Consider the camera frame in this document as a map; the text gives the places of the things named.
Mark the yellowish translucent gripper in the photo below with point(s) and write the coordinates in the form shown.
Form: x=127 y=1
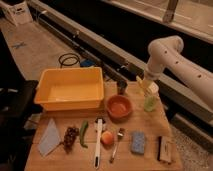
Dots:
x=147 y=82

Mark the yellow banana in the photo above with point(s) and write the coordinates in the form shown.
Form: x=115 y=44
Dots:
x=142 y=88

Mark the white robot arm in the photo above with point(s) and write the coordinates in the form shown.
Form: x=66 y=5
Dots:
x=165 y=53

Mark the green translucent cup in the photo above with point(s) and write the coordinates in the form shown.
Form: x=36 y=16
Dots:
x=150 y=103

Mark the orange bowl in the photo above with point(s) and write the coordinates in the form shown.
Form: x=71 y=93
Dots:
x=118 y=106

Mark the blue sponge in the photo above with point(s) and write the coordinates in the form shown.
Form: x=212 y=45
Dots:
x=138 y=142

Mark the silver fork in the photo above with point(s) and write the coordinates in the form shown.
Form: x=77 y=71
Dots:
x=120 y=135

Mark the blue object on floor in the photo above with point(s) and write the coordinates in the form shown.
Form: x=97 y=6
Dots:
x=87 y=63

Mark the orange peach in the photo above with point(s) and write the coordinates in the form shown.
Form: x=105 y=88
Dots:
x=107 y=138

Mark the yellow plastic bin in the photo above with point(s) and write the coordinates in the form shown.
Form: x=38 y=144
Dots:
x=70 y=89

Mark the green pepper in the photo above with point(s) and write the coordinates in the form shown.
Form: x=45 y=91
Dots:
x=82 y=132

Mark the purple grape bunch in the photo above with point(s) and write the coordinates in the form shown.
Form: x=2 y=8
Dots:
x=69 y=138

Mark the grey folded cloth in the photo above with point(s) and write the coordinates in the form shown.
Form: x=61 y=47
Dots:
x=50 y=139

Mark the white cardboard box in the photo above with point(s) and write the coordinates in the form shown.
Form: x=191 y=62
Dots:
x=17 y=14

